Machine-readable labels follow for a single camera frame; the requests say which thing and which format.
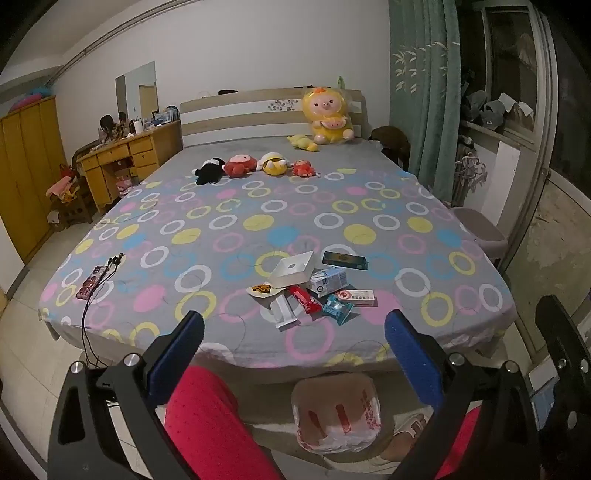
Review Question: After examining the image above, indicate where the orange snack bag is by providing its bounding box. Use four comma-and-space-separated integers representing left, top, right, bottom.
246, 282, 284, 299

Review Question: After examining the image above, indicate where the white paper wrapper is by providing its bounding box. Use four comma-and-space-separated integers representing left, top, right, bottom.
270, 294, 304, 331

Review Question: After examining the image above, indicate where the blue white carton box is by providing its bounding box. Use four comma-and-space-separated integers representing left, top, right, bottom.
307, 266, 349, 298

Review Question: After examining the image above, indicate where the dark green box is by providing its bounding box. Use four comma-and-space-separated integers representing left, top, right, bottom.
322, 251, 369, 270

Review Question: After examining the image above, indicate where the dark brown chair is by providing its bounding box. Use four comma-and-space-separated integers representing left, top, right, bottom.
369, 125, 411, 171

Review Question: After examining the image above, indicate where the red trouser leg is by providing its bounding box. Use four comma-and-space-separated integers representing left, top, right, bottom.
436, 406, 481, 479
164, 366, 281, 480

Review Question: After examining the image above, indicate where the wall mirror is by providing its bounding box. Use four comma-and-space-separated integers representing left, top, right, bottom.
115, 61, 159, 121

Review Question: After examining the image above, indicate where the green patterned curtain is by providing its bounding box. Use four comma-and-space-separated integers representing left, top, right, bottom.
389, 0, 461, 202

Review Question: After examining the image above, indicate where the large yellow plush doll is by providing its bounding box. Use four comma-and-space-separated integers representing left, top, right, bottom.
303, 87, 355, 145

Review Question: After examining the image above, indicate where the red snack wrapper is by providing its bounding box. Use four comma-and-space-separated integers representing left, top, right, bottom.
288, 285, 322, 315

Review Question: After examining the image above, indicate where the foot in white slipper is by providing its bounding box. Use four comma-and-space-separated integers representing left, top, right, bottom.
369, 412, 431, 468

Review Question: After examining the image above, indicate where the pink phone on bed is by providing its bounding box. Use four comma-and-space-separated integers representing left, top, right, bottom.
76, 265, 109, 301

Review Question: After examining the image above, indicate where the teal snack packet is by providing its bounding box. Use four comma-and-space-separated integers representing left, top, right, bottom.
322, 294, 353, 326

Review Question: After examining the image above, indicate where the wooden desk with drawers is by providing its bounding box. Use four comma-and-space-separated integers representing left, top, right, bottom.
78, 121, 182, 213

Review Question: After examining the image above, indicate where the trash bin with plastic bag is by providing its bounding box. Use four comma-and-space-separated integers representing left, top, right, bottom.
291, 373, 382, 455

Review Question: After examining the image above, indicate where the wooden chair with clothes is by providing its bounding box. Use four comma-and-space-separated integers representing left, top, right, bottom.
45, 164, 96, 230

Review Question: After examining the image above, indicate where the small red plush toy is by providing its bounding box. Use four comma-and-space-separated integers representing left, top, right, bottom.
291, 159, 317, 178

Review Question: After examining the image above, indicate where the grey plastic stool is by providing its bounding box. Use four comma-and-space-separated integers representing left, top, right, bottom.
451, 207, 508, 267

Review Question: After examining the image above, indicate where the black white plush toy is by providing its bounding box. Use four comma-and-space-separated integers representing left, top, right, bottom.
191, 157, 225, 186

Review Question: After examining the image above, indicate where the white red cigarette box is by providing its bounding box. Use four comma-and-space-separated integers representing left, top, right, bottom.
335, 289, 377, 307

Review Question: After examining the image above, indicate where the small yellow plush toy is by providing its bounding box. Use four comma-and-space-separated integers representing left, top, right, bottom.
287, 134, 320, 152

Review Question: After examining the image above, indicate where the bed with circle-pattern sheet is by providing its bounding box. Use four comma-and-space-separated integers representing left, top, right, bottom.
38, 138, 517, 381

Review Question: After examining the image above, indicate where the yellow wooden wardrobe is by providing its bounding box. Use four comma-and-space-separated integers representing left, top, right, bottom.
0, 96, 66, 263

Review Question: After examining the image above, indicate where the wooden striped headboard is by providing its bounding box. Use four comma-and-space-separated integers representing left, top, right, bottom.
180, 87, 369, 147

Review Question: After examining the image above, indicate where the yellow white plush toy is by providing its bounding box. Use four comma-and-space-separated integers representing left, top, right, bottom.
256, 152, 290, 177

